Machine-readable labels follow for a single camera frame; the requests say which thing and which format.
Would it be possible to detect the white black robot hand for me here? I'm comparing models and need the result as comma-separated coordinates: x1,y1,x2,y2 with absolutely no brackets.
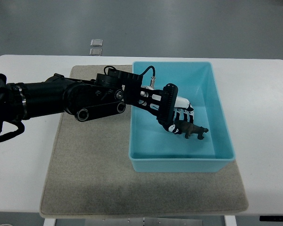
137,83,194,135

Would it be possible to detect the brown hippo toy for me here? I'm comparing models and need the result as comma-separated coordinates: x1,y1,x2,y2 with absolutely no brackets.
174,120,209,140

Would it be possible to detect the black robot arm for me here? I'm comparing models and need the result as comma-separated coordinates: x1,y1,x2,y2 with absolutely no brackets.
0,66,145,143

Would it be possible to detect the blue plastic box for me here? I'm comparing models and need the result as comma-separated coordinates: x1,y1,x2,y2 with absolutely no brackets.
129,62,235,172

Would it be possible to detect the lower metal floor plate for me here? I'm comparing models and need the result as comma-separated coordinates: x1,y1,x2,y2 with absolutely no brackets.
89,48,102,56

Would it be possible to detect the grey felt mat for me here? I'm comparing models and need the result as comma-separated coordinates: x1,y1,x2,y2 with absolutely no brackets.
39,65,249,216

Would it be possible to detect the black table control panel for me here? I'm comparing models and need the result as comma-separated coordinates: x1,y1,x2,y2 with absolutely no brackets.
259,215,283,222

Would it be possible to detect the white table frame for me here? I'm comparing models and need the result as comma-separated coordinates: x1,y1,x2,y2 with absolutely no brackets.
43,215,237,226

